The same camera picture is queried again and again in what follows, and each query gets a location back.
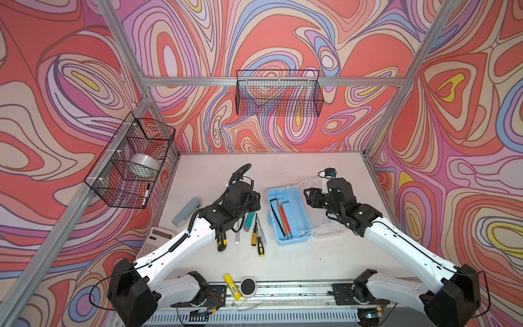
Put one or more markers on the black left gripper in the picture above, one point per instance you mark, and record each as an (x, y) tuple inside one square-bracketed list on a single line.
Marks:
[(255, 201)]

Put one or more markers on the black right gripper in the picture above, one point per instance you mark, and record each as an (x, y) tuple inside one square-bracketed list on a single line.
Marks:
[(313, 197)]

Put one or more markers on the teal utility knife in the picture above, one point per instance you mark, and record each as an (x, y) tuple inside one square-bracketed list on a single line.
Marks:
[(249, 221)]

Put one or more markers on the black large hex key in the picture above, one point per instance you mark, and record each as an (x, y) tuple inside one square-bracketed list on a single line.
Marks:
[(277, 216)]

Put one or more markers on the yellow black utility knife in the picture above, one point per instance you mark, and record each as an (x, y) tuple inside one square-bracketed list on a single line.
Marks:
[(221, 242)]

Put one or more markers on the orange handled hex key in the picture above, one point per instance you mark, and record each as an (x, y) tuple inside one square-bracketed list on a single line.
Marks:
[(283, 216)]

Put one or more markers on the light blue plastic tool box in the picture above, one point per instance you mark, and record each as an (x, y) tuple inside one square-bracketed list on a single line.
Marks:
[(296, 217)]

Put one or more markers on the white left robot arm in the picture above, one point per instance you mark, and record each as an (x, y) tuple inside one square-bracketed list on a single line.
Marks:
[(137, 289)]

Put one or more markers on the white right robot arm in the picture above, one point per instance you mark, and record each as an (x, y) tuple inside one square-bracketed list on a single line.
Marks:
[(447, 294)]

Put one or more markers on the silver small screwdriver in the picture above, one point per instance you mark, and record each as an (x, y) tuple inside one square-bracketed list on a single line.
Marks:
[(261, 232)]

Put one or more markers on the orange black screwdriver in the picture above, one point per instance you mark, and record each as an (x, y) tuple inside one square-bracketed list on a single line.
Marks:
[(254, 235)]

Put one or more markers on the yellow black screwdriver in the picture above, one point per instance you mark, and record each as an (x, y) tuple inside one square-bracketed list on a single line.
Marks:
[(259, 244)]

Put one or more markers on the light blue stapler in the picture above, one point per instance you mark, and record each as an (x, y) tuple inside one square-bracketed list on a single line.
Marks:
[(186, 212)]

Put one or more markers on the black white tape roll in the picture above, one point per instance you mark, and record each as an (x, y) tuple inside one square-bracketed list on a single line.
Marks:
[(248, 288)]

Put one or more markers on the yellow glue stick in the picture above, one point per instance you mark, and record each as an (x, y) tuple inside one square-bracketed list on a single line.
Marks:
[(232, 287)]

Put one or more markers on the white calculator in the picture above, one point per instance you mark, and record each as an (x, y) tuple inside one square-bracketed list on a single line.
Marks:
[(156, 238)]

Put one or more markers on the black marker in basket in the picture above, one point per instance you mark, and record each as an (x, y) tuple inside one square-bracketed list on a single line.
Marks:
[(146, 195)]

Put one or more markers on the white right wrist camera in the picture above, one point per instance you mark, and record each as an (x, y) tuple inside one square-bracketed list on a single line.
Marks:
[(328, 173)]

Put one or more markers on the grey duct tape roll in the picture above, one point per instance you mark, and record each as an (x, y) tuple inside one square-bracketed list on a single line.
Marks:
[(143, 165)]

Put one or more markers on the aluminium mounting rail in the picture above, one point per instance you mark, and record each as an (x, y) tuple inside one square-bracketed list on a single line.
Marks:
[(273, 303)]

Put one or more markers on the black wire basket back wall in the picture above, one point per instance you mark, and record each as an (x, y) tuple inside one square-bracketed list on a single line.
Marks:
[(278, 92)]

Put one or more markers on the black wire basket wall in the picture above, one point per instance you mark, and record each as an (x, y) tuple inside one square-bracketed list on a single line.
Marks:
[(125, 175), (278, 92)]

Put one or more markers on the black wire basket left wall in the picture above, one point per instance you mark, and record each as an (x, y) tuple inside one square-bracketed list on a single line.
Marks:
[(125, 175)]

